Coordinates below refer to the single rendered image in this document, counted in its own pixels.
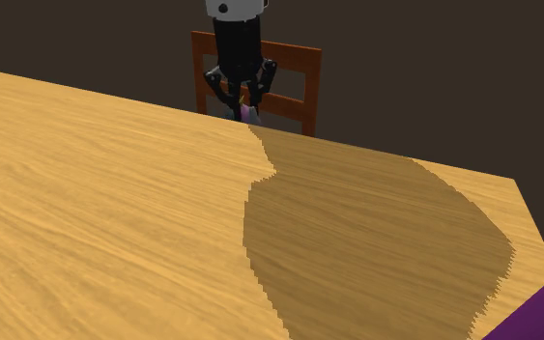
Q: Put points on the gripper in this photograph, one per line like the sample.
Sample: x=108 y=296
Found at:
x=237 y=42

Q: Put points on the small purple and teal object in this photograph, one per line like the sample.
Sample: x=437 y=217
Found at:
x=247 y=114

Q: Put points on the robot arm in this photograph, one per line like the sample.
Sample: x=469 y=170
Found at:
x=241 y=6

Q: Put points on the brown wooden chair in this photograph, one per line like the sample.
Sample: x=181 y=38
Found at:
x=290 y=56

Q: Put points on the light wooden table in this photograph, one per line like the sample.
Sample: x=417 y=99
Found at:
x=111 y=212

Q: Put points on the purple angular object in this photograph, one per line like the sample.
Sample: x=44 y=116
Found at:
x=542 y=311

